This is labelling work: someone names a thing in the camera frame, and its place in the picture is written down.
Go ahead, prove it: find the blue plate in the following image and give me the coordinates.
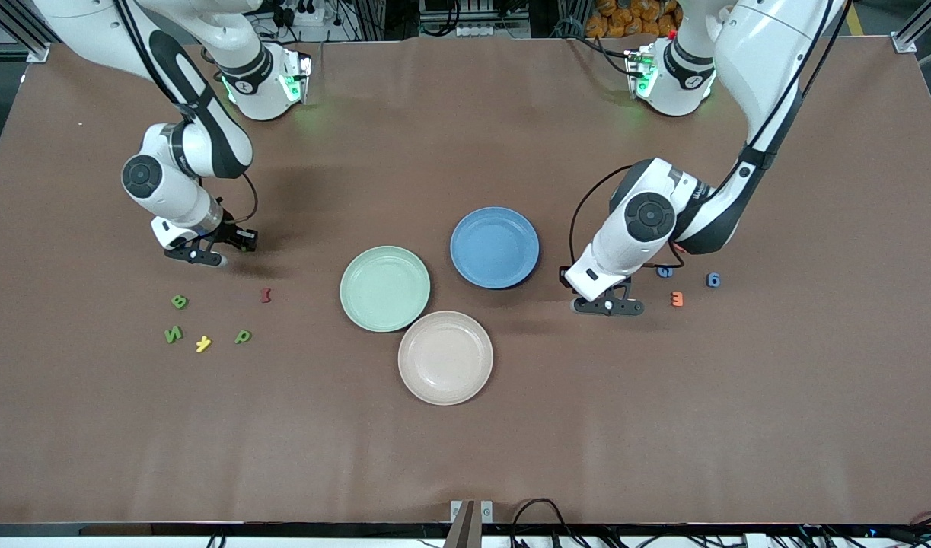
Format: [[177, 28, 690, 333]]
[[450, 206, 540, 290]]

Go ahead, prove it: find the beige plate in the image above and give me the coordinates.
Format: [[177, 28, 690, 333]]
[[397, 311, 494, 406]]

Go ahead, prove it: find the green plate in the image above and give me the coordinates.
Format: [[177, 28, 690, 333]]
[[340, 245, 432, 333]]

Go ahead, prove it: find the matte table cover sheet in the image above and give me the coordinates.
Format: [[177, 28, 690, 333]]
[[0, 34, 931, 526]]

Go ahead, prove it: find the white power strip with plugs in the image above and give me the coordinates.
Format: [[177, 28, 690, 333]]
[[271, 0, 325, 27]]

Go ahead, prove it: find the bag of orange fruit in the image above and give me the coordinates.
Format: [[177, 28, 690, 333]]
[[587, 0, 679, 39]]

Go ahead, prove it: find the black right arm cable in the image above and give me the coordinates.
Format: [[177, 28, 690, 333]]
[[113, 0, 260, 226]]

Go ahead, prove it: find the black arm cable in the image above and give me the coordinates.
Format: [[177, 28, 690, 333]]
[[569, 0, 850, 269], [113, 0, 260, 226]]

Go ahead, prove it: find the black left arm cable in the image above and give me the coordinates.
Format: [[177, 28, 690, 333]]
[[569, 0, 850, 269]]

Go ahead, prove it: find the black looped cable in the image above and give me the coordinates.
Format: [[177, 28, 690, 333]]
[[511, 499, 588, 548]]

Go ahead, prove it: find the metal bracket with post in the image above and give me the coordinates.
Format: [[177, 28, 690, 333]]
[[444, 500, 494, 548]]

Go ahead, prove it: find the aluminium frame post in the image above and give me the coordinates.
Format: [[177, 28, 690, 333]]
[[0, 0, 51, 63], [894, 0, 931, 54]]

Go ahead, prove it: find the black table edge rail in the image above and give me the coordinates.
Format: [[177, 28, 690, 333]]
[[0, 522, 931, 538]]

